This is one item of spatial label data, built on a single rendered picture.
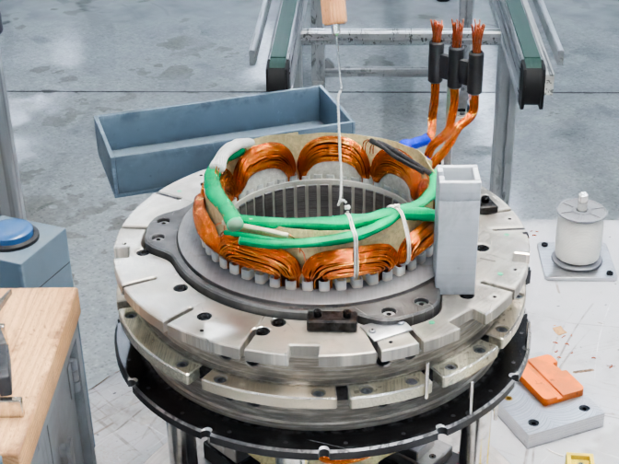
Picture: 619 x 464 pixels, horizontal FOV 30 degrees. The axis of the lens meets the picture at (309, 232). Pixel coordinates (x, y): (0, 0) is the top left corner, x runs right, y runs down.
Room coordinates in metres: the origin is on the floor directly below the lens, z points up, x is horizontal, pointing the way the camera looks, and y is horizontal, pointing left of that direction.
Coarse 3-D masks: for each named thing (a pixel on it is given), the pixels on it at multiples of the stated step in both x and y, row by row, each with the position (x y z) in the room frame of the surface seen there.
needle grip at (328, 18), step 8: (328, 0) 0.76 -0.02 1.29; (336, 0) 0.76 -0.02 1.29; (344, 0) 0.76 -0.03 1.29; (328, 8) 0.75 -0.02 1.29; (336, 8) 0.75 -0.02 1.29; (344, 8) 0.76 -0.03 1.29; (328, 16) 0.75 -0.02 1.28; (336, 16) 0.75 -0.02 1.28; (344, 16) 0.75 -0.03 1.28; (328, 24) 0.75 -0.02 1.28
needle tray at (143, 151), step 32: (256, 96) 1.15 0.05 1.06; (288, 96) 1.16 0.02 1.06; (320, 96) 1.17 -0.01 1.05; (96, 128) 1.09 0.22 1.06; (128, 128) 1.11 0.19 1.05; (160, 128) 1.12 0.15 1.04; (192, 128) 1.13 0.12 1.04; (224, 128) 1.14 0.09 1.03; (256, 128) 1.15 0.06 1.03; (288, 128) 1.15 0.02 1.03; (320, 128) 1.06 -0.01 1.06; (352, 128) 1.07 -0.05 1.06; (128, 160) 1.00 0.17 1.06; (160, 160) 1.01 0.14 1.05; (192, 160) 1.02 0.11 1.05; (128, 192) 1.00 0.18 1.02
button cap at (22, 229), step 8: (0, 224) 0.91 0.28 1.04; (8, 224) 0.91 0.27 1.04; (16, 224) 0.91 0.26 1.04; (24, 224) 0.91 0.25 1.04; (0, 232) 0.89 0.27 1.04; (8, 232) 0.89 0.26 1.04; (16, 232) 0.89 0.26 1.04; (24, 232) 0.89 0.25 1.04; (32, 232) 0.90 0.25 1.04; (0, 240) 0.88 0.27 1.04; (8, 240) 0.88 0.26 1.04; (16, 240) 0.88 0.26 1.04; (24, 240) 0.89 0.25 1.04
